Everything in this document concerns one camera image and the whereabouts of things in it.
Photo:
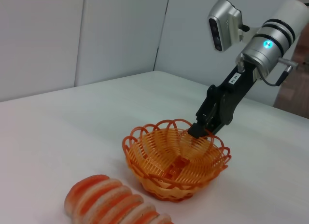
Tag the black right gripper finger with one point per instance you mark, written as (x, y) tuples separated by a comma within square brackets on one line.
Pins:
[(218, 128), (199, 130)]

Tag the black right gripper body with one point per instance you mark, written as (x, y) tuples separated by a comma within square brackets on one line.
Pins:
[(229, 98)]

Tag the orange woven plastic basket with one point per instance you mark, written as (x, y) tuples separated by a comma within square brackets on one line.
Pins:
[(154, 158)]

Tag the orange striped bread loaf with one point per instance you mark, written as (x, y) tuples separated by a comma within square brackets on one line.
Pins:
[(113, 200)]

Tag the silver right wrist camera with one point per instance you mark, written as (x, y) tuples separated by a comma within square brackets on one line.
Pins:
[(223, 23)]

